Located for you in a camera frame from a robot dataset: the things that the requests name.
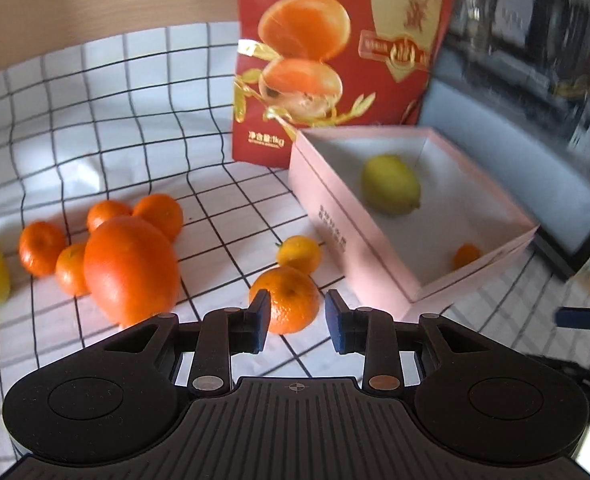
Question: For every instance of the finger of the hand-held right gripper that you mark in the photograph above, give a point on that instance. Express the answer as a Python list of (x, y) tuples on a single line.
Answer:
[(577, 318)]

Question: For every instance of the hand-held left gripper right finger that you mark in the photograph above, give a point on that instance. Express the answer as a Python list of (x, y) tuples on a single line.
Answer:
[(336, 321)]

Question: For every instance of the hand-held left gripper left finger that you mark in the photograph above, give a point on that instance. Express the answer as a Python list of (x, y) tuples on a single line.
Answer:
[(261, 321)]

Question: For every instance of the orange mandarin with stem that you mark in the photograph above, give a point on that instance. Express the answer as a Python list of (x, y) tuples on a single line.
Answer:
[(300, 255)]

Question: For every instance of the pink cardboard box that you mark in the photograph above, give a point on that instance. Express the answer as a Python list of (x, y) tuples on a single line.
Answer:
[(355, 240)]

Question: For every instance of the large orange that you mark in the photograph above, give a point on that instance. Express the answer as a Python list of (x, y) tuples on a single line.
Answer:
[(130, 270)]

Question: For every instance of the small orange mandarin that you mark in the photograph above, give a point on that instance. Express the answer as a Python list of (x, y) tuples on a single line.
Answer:
[(467, 256)]

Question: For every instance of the black-framed monitor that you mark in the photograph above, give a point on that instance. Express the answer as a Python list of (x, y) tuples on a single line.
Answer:
[(505, 160)]

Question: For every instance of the red orange-print bag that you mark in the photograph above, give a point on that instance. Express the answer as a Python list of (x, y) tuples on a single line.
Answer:
[(375, 95)]

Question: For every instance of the white black-checked tablecloth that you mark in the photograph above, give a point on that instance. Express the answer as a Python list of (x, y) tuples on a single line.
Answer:
[(125, 110)]

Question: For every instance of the dark glass cabinet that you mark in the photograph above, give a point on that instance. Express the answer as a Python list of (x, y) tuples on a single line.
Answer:
[(535, 20)]

